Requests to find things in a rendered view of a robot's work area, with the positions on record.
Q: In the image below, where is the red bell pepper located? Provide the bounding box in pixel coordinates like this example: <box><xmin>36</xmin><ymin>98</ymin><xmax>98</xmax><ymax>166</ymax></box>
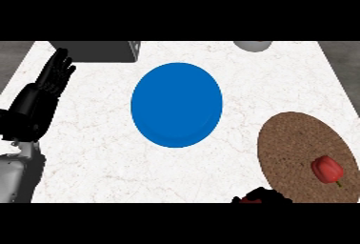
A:
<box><xmin>310</xmin><ymin>154</ymin><xmax>345</xmax><ymax>188</ymax></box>

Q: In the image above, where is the brown woven round placemat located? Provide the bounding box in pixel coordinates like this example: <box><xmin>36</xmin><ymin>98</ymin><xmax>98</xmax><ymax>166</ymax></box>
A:
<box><xmin>255</xmin><ymin>111</ymin><xmax>360</xmax><ymax>204</ymax></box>

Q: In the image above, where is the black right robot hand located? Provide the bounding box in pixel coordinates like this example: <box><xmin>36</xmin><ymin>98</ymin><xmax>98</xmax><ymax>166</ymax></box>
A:
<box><xmin>230</xmin><ymin>186</ymin><xmax>294</xmax><ymax>204</ymax></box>

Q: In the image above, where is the red tomato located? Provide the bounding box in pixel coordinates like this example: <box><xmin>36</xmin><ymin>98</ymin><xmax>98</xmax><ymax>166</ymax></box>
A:
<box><xmin>239</xmin><ymin>196</ymin><xmax>264</xmax><ymax>204</ymax></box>

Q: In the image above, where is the blue round plate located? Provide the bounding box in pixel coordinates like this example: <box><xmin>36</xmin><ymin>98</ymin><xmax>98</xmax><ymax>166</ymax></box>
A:
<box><xmin>130</xmin><ymin>62</ymin><xmax>224</xmax><ymax>149</ymax></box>

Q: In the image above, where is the pale grey round bowl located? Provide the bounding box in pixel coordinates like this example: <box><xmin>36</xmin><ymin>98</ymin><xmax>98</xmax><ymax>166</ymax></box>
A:
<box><xmin>232</xmin><ymin>41</ymin><xmax>275</xmax><ymax>53</ymax></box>

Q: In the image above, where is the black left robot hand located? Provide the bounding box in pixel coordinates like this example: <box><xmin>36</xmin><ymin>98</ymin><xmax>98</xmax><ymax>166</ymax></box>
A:
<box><xmin>0</xmin><ymin>48</ymin><xmax>77</xmax><ymax>143</ymax></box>

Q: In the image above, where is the dark grey box appliance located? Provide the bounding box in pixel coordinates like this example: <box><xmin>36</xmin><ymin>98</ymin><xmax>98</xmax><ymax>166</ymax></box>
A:
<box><xmin>47</xmin><ymin>41</ymin><xmax>142</xmax><ymax>64</ymax></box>

